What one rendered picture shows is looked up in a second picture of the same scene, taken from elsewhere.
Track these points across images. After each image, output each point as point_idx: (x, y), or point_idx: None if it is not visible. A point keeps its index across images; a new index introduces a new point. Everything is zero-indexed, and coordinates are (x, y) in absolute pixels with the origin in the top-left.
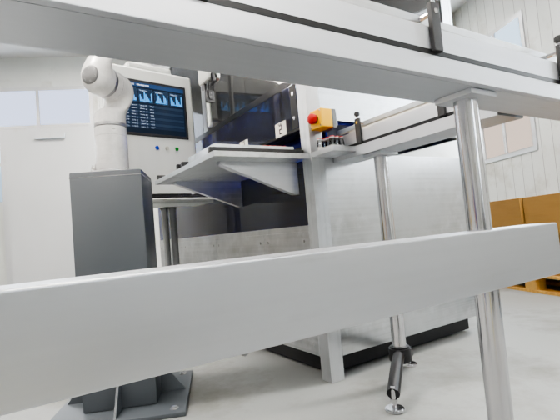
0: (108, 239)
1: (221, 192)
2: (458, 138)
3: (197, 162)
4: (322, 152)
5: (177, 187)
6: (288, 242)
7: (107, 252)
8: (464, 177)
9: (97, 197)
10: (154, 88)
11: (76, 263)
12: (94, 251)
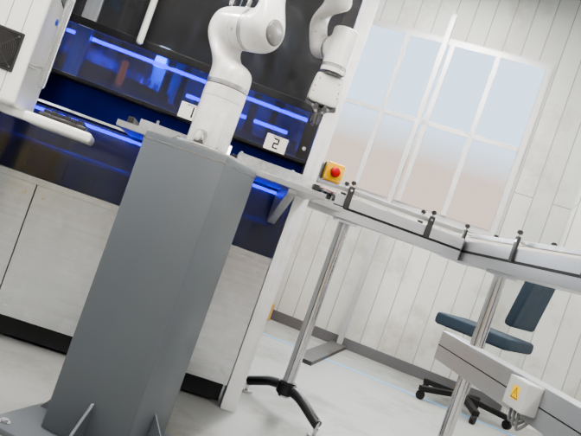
0: (213, 250)
1: None
2: (494, 296)
3: (280, 182)
4: (326, 204)
5: (35, 89)
6: (229, 262)
7: (207, 265)
8: (488, 318)
9: (228, 195)
10: None
11: (187, 275)
12: (201, 262)
